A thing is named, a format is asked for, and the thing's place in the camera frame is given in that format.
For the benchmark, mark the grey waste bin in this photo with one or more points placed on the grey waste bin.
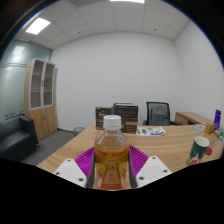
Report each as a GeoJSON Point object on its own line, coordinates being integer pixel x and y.
{"type": "Point", "coordinates": [78, 130]}

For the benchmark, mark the small tan box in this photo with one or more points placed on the small tan box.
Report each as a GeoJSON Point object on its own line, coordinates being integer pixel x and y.
{"type": "Point", "coordinates": [216, 132]}

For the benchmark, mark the wooden glass-door cabinet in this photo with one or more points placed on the wooden glass-door cabinet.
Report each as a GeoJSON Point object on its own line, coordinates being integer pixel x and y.
{"type": "Point", "coordinates": [41, 116]}

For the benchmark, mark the upright purple box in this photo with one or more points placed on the upright purple box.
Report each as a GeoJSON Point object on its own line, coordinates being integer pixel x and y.
{"type": "Point", "coordinates": [217, 119]}

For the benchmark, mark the black mesh-back office chair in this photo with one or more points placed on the black mesh-back office chair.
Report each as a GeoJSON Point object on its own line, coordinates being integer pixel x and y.
{"type": "Point", "coordinates": [158, 115]}

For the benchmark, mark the brown box with tan side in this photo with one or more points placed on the brown box with tan side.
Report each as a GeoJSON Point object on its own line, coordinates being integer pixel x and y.
{"type": "Point", "coordinates": [130, 126]}

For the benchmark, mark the flat round red coaster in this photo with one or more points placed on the flat round red coaster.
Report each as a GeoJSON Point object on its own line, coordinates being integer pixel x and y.
{"type": "Point", "coordinates": [209, 151]}

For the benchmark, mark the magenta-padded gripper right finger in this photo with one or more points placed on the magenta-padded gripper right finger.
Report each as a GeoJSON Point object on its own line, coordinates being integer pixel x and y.
{"type": "Point", "coordinates": [140, 161]}

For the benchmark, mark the green and white mug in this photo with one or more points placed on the green and white mug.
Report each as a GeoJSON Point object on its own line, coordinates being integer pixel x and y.
{"type": "Point", "coordinates": [197, 151]}

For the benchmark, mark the round white disc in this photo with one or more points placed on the round white disc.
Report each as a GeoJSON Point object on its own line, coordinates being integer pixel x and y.
{"type": "Point", "coordinates": [198, 128]}

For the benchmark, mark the white and green leaflet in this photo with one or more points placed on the white and green leaflet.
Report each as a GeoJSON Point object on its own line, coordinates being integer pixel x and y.
{"type": "Point", "coordinates": [150, 131]}

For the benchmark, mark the small light blue box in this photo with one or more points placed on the small light blue box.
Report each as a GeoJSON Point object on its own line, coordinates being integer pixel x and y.
{"type": "Point", "coordinates": [221, 137]}

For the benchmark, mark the orange cardboard box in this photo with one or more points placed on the orange cardboard box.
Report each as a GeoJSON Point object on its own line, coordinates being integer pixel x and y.
{"type": "Point", "coordinates": [209, 129]}

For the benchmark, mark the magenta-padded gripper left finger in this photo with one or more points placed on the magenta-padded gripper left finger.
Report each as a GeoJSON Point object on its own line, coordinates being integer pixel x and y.
{"type": "Point", "coordinates": [83, 163]}

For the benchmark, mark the wooden side desk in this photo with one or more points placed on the wooden side desk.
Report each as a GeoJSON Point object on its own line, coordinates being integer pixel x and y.
{"type": "Point", "coordinates": [190, 117]}

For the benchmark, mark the black leather sofa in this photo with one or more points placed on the black leather sofa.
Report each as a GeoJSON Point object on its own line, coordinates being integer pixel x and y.
{"type": "Point", "coordinates": [16, 138]}

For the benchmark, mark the orange drink bottle white cap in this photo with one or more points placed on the orange drink bottle white cap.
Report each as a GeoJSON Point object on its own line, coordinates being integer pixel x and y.
{"type": "Point", "coordinates": [111, 160]}

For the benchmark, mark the tall dark brown box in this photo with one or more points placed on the tall dark brown box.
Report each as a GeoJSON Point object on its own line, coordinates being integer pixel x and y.
{"type": "Point", "coordinates": [101, 116]}

